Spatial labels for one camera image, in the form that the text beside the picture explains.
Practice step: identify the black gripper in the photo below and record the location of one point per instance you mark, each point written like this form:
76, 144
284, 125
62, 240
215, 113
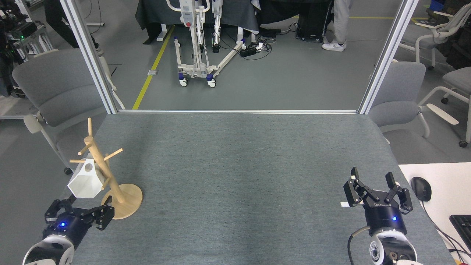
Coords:
66, 228
384, 218

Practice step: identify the white faceted cup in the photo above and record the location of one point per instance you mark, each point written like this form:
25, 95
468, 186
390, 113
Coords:
84, 184

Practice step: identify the wooden cup rack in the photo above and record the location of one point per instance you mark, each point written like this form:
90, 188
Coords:
123, 206

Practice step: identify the black computer mouse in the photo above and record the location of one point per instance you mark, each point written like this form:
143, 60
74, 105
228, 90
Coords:
421, 188

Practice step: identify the white desk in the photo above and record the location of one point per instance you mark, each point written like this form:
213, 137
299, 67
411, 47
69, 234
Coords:
449, 184

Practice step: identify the black keyboard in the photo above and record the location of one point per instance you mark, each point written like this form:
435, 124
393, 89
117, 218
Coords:
463, 228

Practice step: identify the grey chair with pale armrests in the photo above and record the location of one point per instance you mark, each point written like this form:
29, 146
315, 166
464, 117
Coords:
55, 88
399, 92
460, 79

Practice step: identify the metal floor socket plate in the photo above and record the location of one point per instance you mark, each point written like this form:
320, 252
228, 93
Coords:
152, 72

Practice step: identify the black computer case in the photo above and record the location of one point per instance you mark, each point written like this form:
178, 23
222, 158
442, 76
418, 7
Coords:
312, 22

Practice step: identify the equipment cart with green light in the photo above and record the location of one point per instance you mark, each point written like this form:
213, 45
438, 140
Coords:
22, 29

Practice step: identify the blue box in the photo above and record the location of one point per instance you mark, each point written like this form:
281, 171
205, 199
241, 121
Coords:
438, 3

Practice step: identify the white stand on wheels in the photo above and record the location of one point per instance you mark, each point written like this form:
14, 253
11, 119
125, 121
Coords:
187, 14

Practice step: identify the dark grey table cloth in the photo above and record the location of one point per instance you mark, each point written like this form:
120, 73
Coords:
235, 13

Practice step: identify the silver frame post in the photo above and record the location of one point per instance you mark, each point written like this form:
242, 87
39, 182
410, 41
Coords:
87, 48
388, 55

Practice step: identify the silver table edge rail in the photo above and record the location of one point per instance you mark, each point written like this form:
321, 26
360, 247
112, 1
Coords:
239, 111

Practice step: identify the white frame office chair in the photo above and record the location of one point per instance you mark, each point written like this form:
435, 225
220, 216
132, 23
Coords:
441, 31

